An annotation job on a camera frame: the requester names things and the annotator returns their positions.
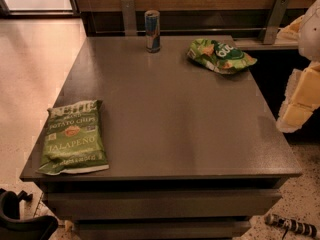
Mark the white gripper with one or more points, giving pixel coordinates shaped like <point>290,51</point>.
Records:
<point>310,37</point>

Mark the green rice chip bag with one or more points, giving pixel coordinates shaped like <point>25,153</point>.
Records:
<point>219,57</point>

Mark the green jalapeno chip bag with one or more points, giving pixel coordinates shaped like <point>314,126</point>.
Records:
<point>73,142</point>

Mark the grey drawer cabinet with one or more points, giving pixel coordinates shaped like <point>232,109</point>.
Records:
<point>192,154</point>

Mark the blue silver drink can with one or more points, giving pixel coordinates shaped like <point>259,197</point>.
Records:
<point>152,30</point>

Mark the black white striped stick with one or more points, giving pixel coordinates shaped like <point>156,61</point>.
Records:
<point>292,225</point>

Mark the left metal bracket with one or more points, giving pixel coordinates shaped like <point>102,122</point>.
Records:
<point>129,17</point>

